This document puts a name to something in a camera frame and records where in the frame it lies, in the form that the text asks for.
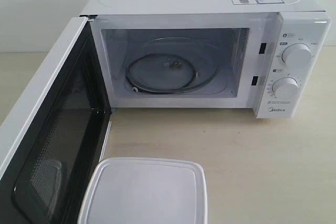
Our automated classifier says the clear plastic lidded container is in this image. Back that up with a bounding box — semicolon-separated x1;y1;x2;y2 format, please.
77;157;208;224

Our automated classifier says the white microwave door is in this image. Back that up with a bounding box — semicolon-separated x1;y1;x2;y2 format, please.
1;16;111;223

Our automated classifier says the white Midea microwave oven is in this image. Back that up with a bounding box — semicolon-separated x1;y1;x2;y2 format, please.
80;0;331;119

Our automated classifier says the glass turntable plate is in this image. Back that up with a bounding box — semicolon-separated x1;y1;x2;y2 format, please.
125;37;219;94

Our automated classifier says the lower white control knob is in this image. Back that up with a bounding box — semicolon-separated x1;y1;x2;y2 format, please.
272;77;299;100

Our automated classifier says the white control knob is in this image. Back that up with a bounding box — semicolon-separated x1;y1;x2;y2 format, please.
281;43;312;68
272;77;299;100

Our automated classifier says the upper white control knob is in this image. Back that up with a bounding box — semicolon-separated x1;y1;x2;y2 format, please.
281;43;312;68

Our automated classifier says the black turntable roller ring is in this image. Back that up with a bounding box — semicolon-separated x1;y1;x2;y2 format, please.
126;54;198;95

